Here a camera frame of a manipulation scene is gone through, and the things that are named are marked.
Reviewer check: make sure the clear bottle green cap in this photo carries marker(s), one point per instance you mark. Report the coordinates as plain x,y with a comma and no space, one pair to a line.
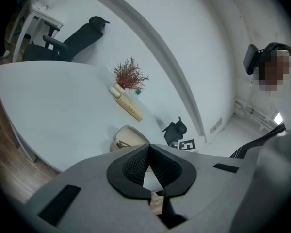
136,93

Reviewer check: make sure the brown glasses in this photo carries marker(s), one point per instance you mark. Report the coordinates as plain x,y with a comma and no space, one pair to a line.
122,144

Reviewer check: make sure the red dried plant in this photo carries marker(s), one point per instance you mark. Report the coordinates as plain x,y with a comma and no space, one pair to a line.
129,73

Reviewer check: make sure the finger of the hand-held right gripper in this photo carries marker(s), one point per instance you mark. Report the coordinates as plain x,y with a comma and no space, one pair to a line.
182,126
171,133

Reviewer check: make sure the black head-worn camera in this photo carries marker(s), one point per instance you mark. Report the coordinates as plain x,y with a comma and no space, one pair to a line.
251,59

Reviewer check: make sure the person's head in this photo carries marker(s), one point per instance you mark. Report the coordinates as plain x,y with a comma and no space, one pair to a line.
276,69

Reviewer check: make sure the small white desk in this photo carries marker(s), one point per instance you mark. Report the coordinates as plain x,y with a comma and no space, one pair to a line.
36,13

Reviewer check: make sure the beige glasses case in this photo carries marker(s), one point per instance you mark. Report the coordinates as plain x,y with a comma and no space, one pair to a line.
128,135

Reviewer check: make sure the white wall pipes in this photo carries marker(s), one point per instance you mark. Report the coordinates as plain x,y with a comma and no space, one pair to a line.
254,115

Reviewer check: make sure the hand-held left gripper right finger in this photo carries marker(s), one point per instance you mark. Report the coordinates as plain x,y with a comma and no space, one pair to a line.
208,178

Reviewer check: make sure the beige round container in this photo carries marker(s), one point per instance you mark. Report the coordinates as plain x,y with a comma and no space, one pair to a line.
115,92

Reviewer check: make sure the person's black striped clothing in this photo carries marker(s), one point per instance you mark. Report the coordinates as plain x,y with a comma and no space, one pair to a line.
259,141

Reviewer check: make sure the light wooden box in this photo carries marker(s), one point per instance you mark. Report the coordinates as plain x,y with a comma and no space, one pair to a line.
129,108

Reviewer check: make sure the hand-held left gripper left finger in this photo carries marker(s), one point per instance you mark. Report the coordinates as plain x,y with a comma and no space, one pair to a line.
92,203

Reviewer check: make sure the black office chair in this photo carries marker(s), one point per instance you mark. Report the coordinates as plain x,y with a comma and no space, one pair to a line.
70,45

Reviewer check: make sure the white vase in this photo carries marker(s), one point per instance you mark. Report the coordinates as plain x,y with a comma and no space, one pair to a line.
120,87

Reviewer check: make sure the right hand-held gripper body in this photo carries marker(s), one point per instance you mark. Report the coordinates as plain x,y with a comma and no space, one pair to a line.
188,145

